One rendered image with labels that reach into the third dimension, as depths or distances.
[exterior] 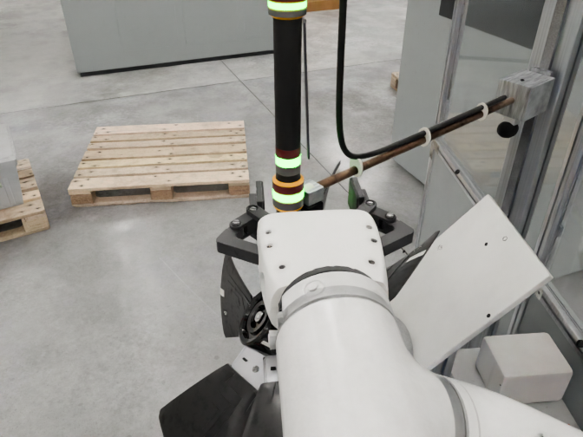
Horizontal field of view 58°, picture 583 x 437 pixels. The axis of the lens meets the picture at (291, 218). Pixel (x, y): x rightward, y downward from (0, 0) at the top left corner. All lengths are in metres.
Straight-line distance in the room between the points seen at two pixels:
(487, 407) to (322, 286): 0.12
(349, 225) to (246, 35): 6.12
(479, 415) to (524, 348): 1.06
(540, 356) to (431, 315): 0.39
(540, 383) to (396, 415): 1.11
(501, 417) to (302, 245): 0.18
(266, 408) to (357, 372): 0.63
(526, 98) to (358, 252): 0.78
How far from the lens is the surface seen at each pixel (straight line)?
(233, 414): 1.09
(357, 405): 0.28
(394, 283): 0.76
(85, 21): 6.16
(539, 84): 1.15
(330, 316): 0.32
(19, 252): 3.53
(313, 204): 0.75
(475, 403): 0.34
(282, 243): 0.41
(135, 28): 6.22
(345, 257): 0.39
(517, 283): 1.00
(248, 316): 1.04
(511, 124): 1.17
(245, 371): 1.07
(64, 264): 3.32
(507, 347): 1.39
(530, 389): 1.39
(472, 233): 1.12
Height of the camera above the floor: 1.93
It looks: 34 degrees down
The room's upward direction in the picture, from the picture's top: straight up
